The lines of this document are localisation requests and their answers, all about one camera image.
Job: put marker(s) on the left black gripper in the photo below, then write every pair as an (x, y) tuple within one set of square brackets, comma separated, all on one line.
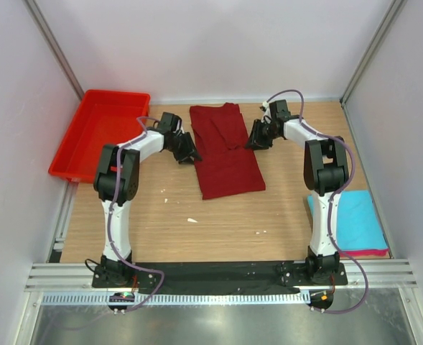
[(184, 158)]

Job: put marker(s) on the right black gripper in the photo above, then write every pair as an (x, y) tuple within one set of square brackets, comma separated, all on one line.
[(255, 141)]

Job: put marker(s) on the dark red t-shirt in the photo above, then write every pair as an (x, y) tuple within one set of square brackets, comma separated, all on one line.
[(227, 168)]

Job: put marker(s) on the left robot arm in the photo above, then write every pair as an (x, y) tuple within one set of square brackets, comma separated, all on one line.
[(117, 182)]

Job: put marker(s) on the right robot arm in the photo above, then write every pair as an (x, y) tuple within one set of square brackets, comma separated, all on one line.
[(325, 174)]

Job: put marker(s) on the red plastic bin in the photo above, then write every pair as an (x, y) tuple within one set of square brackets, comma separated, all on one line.
[(103, 117)]

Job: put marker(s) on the folded blue t-shirt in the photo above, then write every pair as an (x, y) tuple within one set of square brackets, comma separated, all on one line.
[(355, 224)]

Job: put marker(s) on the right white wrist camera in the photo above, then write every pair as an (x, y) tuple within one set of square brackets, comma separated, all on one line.
[(266, 117)]

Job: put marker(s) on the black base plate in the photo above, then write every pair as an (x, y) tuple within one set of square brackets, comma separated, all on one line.
[(239, 278)]

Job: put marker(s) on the white slotted cable duct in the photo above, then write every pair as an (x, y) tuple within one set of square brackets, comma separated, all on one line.
[(112, 298)]

